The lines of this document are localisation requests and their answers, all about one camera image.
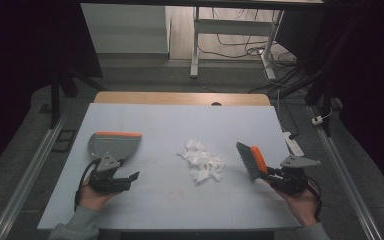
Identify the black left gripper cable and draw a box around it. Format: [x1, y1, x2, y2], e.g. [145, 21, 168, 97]
[73, 157, 102, 212]

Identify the black stand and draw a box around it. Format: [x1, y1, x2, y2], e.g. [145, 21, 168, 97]
[303, 63, 336, 138]
[47, 64, 108, 130]

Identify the black curtain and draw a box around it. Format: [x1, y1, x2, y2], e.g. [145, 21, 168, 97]
[274, 0, 384, 194]
[0, 0, 105, 184]

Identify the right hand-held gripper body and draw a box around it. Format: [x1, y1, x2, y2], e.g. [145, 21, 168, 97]
[268, 154, 322, 196]

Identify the bundle of black floor cables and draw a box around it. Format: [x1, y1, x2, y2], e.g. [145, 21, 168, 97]
[198, 8, 318, 98]

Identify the aluminium floor rail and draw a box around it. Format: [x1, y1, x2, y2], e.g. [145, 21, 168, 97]
[307, 103, 384, 240]
[0, 111, 70, 240]

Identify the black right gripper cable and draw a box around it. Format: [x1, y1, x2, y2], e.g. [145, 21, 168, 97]
[305, 177, 324, 224]

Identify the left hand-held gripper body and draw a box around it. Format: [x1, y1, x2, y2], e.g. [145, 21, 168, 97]
[88, 152, 132, 194]

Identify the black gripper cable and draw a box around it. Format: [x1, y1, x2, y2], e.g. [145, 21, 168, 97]
[305, 177, 324, 224]
[73, 157, 102, 212]

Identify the grey dustpan with orange edge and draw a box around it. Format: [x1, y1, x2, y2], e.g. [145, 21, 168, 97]
[87, 130, 143, 164]

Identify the pale blue table mat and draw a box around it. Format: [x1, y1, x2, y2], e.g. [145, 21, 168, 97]
[36, 102, 301, 232]

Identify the person's left hand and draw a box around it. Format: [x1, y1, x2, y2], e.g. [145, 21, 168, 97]
[78, 178, 120, 213]

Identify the black power plug with cable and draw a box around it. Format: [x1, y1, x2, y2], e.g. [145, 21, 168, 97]
[277, 96, 300, 141]

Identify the pile of white paper scraps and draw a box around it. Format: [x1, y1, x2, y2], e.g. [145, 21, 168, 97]
[176, 138, 227, 185]

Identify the black rectangular floor frame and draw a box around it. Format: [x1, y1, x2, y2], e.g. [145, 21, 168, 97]
[51, 128, 78, 154]

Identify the person's right hand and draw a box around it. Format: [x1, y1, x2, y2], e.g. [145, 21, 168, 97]
[263, 179, 320, 228]

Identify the orange brush with grey bristles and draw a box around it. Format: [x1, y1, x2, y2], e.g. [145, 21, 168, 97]
[235, 141, 270, 183]

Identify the white desk frame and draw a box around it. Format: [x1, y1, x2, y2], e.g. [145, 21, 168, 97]
[189, 6, 286, 81]

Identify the wooden table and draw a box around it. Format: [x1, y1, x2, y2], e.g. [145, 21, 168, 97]
[93, 91, 272, 107]

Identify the white power strip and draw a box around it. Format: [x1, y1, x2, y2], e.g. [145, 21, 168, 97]
[282, 131, 305, 158]

